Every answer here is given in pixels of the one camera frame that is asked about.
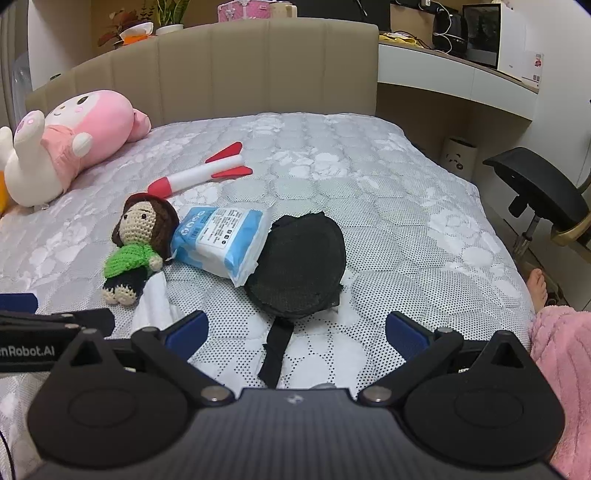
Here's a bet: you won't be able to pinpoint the pink plush toy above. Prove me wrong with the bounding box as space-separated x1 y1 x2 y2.
0 90 152 208

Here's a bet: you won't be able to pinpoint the yellow cloth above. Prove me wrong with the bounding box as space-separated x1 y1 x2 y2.
379 31 422 47

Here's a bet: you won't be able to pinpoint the orange white box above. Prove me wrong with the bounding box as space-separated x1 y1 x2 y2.
115 22 154 47

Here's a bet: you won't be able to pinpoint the person's pink fleece clothing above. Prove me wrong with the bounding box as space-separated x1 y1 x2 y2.
530 307 591 480

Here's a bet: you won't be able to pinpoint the beige padded headboard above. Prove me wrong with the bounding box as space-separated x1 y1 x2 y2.
25 21 380 134

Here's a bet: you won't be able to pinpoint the blue wet wipe pack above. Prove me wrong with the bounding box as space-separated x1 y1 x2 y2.
170 206 269 288

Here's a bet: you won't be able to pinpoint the red white toy rocket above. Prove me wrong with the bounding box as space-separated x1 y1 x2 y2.
148 142 253 195

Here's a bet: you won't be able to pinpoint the person's bare foot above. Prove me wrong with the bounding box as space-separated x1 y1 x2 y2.
526 268 550 315

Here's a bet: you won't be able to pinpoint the green plant white pot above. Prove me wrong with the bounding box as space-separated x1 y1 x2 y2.
152 0 186 37

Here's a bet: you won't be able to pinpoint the crochet doll green sweater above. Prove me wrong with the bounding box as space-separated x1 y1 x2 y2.
102 193 180 305

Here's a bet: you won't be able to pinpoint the red leaf plant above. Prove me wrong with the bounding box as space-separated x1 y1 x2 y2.
98 8 154 47

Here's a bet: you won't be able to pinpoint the panda print bin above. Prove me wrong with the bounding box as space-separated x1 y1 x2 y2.
443 137 477 181

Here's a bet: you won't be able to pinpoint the white desk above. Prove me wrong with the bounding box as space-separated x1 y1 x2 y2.
376 32 541 121

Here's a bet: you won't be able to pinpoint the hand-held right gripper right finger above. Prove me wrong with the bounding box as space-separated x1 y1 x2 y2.
358 310 541 408

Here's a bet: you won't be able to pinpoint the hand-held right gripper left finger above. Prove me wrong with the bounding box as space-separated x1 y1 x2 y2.
53 310 235 408

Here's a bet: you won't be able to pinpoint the white tissue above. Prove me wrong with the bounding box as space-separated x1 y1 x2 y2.
133 270 186 330

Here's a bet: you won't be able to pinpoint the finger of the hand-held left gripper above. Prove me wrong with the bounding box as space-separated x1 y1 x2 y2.
60 308 116 337
0 293 39 317

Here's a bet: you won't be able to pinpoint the white appliance black door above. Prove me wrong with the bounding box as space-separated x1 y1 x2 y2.
462 2 527 77

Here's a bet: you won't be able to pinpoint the black device white cables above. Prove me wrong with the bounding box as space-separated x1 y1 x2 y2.
431 9 465 57

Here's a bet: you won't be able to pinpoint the black office chair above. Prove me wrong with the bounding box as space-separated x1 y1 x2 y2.
482 147 591 259

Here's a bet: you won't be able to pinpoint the pink case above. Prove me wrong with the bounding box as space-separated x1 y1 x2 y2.
217 0 271 21

